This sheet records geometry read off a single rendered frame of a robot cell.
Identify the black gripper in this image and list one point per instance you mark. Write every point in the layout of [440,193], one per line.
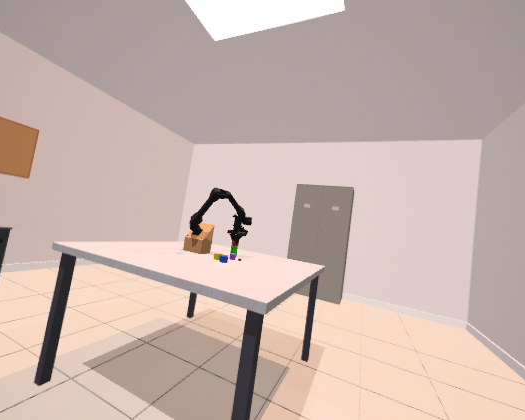
[236,230]

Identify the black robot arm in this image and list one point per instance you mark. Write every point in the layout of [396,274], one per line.
[215,195]

